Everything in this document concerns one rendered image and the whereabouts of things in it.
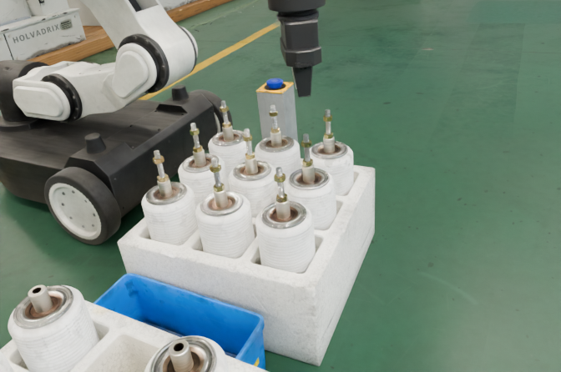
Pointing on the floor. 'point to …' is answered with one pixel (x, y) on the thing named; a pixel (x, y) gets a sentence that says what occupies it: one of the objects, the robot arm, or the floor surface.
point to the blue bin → (189, 315)
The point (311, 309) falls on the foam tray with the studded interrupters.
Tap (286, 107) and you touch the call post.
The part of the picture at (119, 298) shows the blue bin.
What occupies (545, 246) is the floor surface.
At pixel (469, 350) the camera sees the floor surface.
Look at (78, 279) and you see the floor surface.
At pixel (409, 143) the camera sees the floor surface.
